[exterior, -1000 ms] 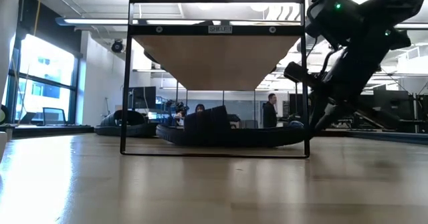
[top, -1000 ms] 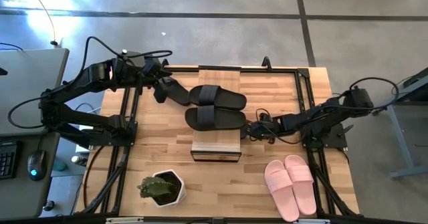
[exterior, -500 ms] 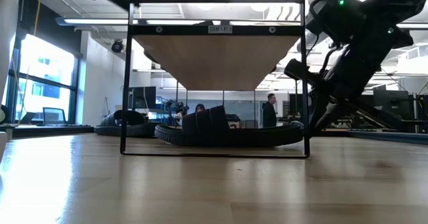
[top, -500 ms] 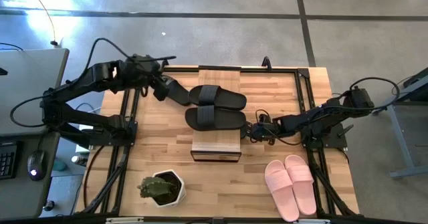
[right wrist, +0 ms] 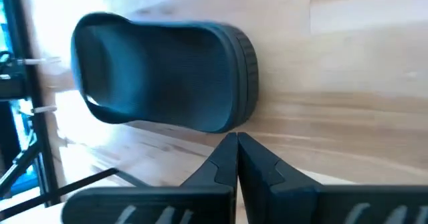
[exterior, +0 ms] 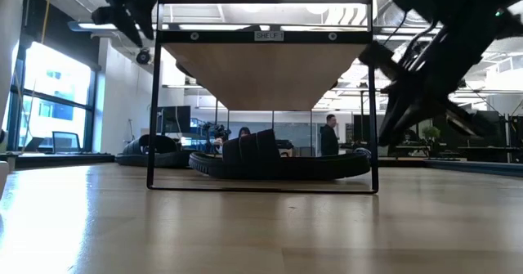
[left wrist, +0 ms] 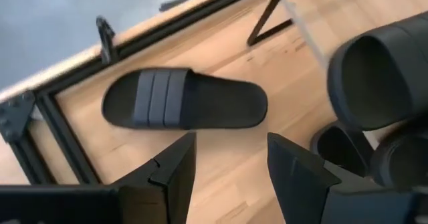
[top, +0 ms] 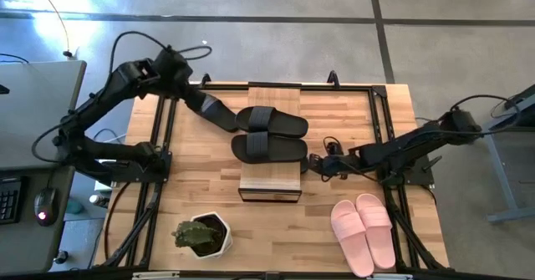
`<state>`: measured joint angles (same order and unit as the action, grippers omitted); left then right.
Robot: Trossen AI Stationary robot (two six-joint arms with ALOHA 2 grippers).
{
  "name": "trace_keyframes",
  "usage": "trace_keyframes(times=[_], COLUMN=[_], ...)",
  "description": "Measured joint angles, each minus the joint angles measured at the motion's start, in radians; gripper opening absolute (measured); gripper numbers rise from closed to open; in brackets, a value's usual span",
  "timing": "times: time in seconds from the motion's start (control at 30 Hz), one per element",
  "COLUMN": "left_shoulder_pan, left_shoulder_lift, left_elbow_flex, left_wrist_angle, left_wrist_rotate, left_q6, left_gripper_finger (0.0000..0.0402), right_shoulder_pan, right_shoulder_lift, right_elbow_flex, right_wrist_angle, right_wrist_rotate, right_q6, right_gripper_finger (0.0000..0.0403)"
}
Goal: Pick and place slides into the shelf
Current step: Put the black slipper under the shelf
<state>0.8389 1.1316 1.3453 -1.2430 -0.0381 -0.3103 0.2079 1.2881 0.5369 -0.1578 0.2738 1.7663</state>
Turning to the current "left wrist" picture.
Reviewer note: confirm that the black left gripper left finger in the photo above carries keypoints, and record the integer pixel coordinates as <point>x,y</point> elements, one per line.
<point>167,184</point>

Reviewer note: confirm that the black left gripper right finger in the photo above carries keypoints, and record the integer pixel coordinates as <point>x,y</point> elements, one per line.
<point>297,184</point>

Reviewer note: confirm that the black rubber slide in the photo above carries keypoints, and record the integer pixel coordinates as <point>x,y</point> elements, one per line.
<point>401,160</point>
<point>374,83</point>
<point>217,103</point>
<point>341,150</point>

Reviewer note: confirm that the black table clamp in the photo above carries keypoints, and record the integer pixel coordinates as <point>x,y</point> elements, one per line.
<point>106,40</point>

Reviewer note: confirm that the black aluminium table frame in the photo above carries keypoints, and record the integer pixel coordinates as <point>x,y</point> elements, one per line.
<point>60,133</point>

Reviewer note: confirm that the wooden shelf with black frame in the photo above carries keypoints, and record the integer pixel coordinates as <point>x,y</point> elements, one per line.
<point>351,6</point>

